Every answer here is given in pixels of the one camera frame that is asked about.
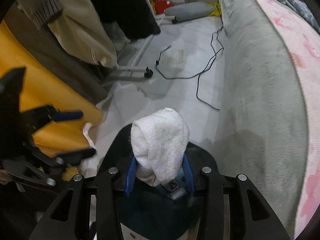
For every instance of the yellow garment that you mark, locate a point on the yellow garment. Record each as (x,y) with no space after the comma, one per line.
(37,80)

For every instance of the pink printed blanket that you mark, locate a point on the pink printed blanket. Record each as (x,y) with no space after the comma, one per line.
(307,105)

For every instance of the olive grey coat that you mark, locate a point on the olive grey coat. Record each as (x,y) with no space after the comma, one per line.
(62,62)

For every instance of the white cloth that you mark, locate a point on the white cloth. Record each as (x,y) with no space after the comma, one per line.
(160,140)

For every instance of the red container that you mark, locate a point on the red container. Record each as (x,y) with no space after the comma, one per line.
(163,6)

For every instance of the grey floor cushion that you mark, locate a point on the grey floor cushion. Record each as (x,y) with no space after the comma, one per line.
(187,11)

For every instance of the beige coat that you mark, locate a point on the beige coat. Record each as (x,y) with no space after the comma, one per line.
(77,20)

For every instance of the clear plastic bottle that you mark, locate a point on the clear plastic bottle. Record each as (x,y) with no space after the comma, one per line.
(178,195)

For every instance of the black fleece garment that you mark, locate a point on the black fleece garment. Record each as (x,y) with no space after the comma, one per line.
(120,5)

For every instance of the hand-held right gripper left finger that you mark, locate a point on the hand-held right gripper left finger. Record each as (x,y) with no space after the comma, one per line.
(130,177)

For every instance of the white clothes rack base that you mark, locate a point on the white clothes rack base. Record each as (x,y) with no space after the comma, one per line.
(130,73)

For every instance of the dark teal trash bin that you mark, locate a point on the dark teal trash bin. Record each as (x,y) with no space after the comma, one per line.
(152,212)

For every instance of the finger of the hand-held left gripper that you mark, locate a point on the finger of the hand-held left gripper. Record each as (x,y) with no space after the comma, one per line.
(62,161)
(67,116)

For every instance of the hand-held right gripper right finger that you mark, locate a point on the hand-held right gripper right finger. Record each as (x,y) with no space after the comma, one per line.
(189,177)

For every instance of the yellow bag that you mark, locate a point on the yellow bag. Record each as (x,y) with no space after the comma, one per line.
(214,11)

